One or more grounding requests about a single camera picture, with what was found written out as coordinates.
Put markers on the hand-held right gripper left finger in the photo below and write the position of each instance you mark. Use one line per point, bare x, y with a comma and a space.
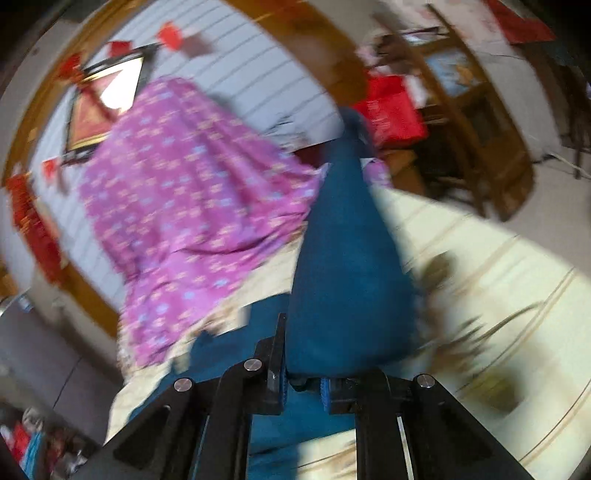
272, 369

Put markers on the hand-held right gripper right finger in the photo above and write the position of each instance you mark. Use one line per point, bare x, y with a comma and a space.
327, 394

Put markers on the teal quilted jacket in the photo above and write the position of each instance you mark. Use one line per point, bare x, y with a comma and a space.
341, 277

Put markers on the purple floral sheet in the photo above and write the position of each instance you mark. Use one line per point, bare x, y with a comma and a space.
184, 207

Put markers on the bed with floral checked sheet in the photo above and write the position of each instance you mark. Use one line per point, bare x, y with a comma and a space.
508, 277

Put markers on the grey refrigerator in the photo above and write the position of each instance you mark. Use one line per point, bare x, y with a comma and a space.
46, 350

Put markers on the red shopping bag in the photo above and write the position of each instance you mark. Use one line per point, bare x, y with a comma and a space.
392, 115

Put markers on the white panelled wooden headboard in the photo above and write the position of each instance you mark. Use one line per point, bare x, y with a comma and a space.
258, 74

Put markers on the large framed picture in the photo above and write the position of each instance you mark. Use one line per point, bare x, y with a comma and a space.
92, 120

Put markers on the colourful picture box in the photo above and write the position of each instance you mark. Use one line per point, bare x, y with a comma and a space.
455, 71

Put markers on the red hanging cloth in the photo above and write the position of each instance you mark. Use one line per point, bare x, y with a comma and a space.
521, 23

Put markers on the red tasselled wall banner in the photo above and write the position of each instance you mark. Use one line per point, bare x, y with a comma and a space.
32, 221

